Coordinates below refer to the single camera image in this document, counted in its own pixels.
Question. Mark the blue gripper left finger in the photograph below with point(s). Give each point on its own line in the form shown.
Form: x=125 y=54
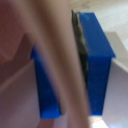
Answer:
x=46 y=90

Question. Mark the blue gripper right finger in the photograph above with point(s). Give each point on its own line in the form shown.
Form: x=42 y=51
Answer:
x=98 y=50

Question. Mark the brown drawer front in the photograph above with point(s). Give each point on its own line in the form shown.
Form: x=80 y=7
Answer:
x=13 y=33

